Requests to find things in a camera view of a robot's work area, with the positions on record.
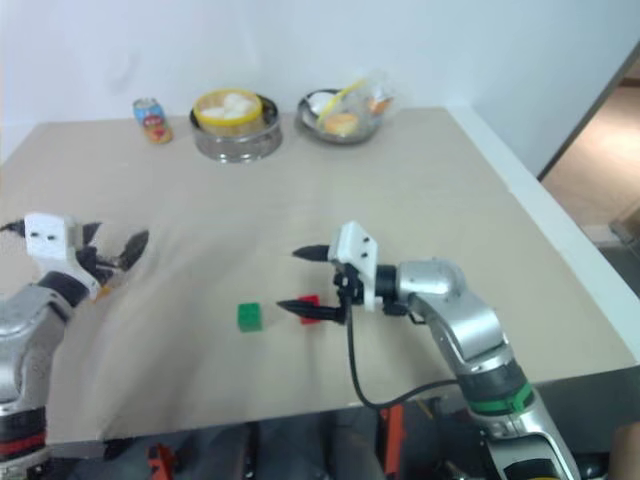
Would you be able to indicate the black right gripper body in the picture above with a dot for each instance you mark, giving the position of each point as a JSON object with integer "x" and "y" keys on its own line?
{"x": 351, "y": 287}

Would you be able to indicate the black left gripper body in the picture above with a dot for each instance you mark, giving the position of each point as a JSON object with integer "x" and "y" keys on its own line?
{"x": 92, "y": 262}

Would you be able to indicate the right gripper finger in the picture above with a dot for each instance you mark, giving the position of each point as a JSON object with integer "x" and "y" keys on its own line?
{"x": 312, "y": 311}
{"x": 312, "y": 252}

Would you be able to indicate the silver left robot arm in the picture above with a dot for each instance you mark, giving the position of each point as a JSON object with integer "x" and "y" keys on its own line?
{"x": 25, "y": 325}

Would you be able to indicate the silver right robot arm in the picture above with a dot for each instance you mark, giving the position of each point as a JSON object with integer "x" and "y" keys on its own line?
{"x": 450, "y": 310}

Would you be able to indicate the red cube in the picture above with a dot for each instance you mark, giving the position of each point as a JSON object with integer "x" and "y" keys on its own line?
{"x": 310, "y": 301}

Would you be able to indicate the orange cube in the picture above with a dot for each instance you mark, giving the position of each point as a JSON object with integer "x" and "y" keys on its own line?
{"x": 103, "y": 292}

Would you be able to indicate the green cube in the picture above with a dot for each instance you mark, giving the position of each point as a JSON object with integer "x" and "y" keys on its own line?
{"x": 249, "y": 317}

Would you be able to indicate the printed drink can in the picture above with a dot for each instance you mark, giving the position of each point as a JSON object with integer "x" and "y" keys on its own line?
{"x": 153, "y": 122}

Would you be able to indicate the steel bowl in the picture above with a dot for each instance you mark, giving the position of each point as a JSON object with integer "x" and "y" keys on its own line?
{"x": 310, "y": 127}

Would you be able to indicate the round steel pot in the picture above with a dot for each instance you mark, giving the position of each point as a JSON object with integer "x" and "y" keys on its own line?
{"x": 237, "y": 145}

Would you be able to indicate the golden bread roll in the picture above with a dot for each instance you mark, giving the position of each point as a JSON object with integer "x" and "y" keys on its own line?
{"x": 341, "y": 124}

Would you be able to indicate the dark rounded shape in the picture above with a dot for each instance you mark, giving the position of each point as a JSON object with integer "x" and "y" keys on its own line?
{"x": 290, "y": 450}

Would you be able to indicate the orange red upright bar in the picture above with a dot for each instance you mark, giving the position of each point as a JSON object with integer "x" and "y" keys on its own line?
{"x": 392, "y": 440}

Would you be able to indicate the yellow strip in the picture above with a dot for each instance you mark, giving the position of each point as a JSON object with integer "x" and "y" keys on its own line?
{"x": 336, "y": 100}

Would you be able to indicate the yellow steamer basket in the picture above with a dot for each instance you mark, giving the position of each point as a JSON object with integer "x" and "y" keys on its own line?
{"x": 227, "y": 122}

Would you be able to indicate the white steamed bun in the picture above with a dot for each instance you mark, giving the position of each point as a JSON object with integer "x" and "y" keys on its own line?
{"x": 236, "y": 106}
{"x": 211, "y": 112}

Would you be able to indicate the small orange food piece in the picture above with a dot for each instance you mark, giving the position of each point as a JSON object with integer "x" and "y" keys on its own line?
{"x": 381, "y": 103}

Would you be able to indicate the clear plastic bag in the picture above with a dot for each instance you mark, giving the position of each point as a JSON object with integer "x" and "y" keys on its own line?
{"x": 372, "y": 85}

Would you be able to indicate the orange red clamp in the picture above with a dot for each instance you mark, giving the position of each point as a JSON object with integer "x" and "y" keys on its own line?
{"x": 162, "y": 457}

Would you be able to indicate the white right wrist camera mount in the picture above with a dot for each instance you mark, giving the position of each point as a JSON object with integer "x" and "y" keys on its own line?
{"x": 357, "y": 245}

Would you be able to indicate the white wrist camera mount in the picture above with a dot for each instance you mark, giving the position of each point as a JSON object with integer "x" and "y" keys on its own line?
{"x": 357, "y": 245}
{"x": 47, "y": 235}

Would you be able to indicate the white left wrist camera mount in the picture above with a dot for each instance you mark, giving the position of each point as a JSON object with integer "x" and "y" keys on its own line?
{"x": 47, "y": 235}

